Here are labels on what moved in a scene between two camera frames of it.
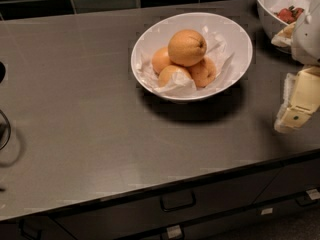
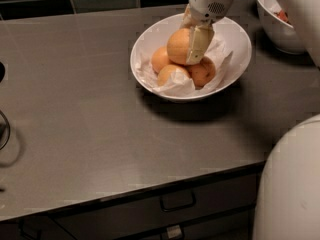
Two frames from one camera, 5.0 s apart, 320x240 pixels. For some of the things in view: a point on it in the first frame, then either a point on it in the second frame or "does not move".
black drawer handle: x=177 y=201 does not move
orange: x=187 y=47 does not move
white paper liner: x=184 y=83 does not move
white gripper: x=307 y=37 → x=207 y=4
